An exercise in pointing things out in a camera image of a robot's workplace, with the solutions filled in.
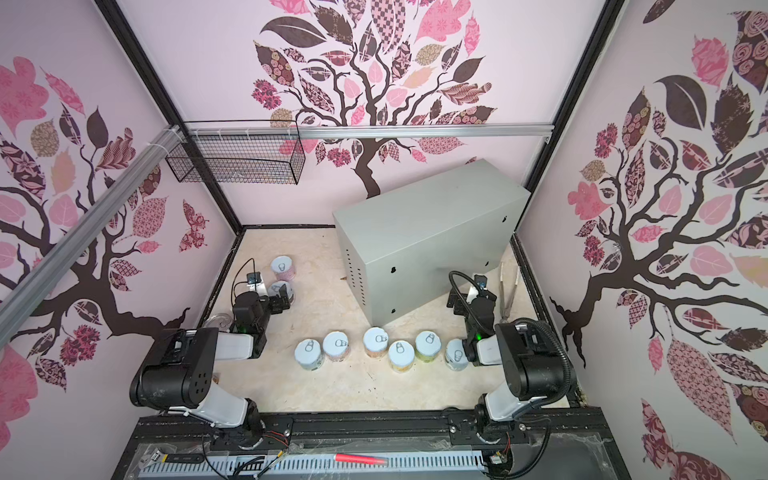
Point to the teal white label can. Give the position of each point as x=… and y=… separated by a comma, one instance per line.
x=282, y=289

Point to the grey blue label can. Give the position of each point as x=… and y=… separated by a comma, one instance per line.
x=455, y=355

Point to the grey metal cabinet box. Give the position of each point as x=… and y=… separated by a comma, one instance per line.
x=398, y=248

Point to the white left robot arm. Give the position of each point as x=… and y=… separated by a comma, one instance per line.
x=177, y=374

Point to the orange red label can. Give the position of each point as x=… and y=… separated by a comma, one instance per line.
x=376, y=342

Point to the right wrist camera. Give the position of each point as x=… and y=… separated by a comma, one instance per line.
x=480, y=282

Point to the metal tongs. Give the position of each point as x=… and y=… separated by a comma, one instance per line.
x=509, y=278

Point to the pink orange label can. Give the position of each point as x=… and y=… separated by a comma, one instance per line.
x=336, y=346

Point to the green label can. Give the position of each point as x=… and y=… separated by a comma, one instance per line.
x=427, y=346

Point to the light blue label can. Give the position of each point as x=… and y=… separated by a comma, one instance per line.
x=309, y=354

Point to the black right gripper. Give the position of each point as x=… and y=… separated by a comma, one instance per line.
x=463, y=302

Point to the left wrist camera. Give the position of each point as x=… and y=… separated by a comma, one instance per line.
x=254, y=278

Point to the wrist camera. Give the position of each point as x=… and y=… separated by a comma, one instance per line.
x=254, y=278
x=480, y=282

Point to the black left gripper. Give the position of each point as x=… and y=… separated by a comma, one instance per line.
x=274, y=303

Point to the black wire basket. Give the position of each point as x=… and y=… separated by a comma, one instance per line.
x=247, y=155

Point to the aluminium rail back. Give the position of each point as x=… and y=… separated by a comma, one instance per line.
x=409, y=131

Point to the red pen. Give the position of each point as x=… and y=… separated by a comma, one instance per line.
x=360, y=459

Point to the aluminium rail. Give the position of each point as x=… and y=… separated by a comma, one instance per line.
x=25, y=298
x=409, y=131

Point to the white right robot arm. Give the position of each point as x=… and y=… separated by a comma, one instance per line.
x=537, y=371

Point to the white slotted cable duct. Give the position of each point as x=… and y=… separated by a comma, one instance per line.
x=393, y=465

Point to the yellow label can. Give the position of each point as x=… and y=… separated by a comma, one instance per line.
x=401, y=355

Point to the aluminium rail left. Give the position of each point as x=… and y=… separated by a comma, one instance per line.
x=25, y=298

